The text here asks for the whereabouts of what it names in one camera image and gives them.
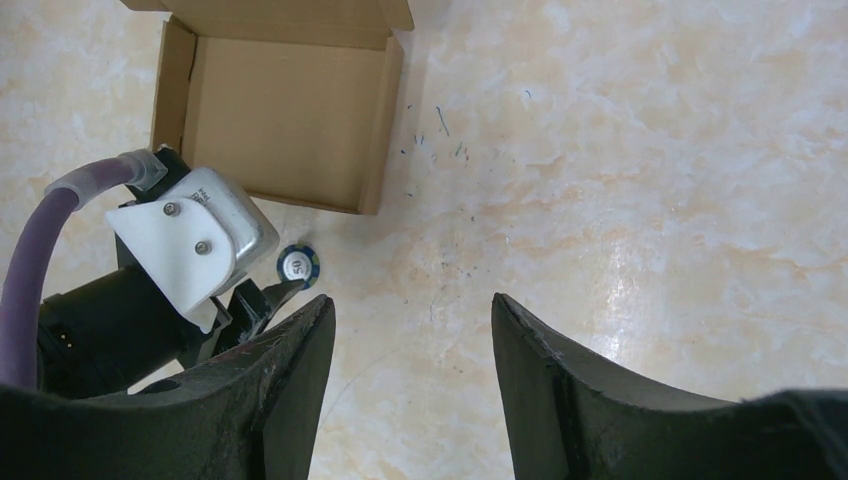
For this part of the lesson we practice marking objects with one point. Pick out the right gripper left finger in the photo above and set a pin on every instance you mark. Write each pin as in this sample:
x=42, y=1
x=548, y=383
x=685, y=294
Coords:
x=251, y=412

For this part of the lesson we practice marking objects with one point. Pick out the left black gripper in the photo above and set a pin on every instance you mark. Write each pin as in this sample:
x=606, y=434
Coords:
x=110, y=333

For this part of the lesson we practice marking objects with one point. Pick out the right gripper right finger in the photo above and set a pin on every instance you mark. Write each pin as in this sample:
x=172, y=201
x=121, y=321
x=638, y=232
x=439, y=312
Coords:
x=571, y=413

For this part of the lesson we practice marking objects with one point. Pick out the brown cardboard box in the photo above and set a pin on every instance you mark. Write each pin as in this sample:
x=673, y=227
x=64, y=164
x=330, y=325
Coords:
x=293, y=100

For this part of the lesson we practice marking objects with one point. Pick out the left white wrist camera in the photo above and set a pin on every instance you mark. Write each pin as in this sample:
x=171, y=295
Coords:
x=196, y=241

